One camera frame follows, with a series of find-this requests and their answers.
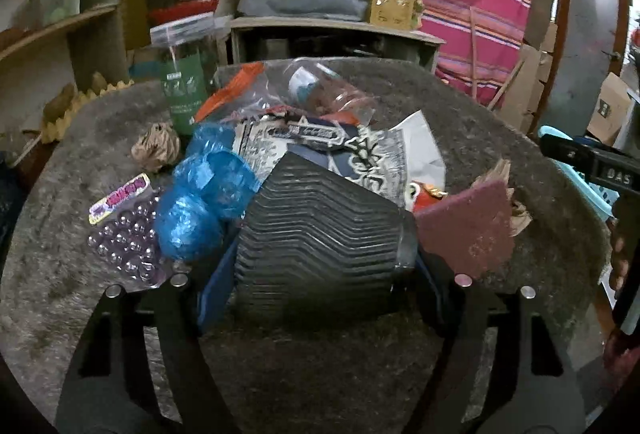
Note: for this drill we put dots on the purple marble packet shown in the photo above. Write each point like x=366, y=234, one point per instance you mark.
x=125, y=239

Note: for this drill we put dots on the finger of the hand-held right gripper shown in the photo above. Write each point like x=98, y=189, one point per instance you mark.
x=567, y=150

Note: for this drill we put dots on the light blue plastic basket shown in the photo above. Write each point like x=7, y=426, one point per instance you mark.
x=575, y=179

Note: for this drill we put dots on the clear plastic bag orange edge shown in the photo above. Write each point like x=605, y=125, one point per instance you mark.
x=235, y=94

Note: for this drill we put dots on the flat cardboard pieces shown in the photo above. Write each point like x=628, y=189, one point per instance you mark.
x=532, y=69

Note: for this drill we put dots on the crumpled brown paper ball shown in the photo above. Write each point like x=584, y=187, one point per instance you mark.
x=156, y=146

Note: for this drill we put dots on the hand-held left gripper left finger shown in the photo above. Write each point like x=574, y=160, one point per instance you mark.
x=216, y=284

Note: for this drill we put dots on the green zip bag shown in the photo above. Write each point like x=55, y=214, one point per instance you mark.
x=184, y=84

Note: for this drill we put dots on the torn brown paper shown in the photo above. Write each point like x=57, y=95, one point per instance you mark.
x=500, y=171

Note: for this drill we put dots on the person's right hand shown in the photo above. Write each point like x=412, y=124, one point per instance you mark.
x=619, y=264

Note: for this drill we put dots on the grey metal door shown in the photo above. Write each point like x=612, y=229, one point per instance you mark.
x=585, y=24

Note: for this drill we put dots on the wooden wall shelf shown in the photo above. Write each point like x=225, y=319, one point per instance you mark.
x=50, y=29

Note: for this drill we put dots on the cardboard box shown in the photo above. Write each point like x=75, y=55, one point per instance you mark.
x=610, y=106

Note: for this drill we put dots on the blue plastic bag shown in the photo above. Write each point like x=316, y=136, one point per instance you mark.
x=200, y=209

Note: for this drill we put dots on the wooden shelf unit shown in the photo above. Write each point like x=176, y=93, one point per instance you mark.
x=330, y=39

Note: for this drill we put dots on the small red wrapper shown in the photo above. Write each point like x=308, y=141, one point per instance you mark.
x=427, y=199

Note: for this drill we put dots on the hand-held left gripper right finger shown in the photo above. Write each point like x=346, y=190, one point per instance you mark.
x=429, y=286

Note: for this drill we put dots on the maroon scouring pad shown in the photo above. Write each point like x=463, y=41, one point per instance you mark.
x=465, y=229

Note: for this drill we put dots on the yellow egg carton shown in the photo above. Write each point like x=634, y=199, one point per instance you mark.
x=75, y=104

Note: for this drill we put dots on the grey fuzzy mat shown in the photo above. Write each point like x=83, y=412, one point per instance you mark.
x=540, y=239

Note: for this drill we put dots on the black ribbed plastic tray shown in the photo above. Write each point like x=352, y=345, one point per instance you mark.
x=320, y=234

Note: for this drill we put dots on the wooden chopstick holder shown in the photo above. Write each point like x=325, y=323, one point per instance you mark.
x=395, y=6

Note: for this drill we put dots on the black white patterned packet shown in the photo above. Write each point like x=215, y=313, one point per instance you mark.
x=370, y=154

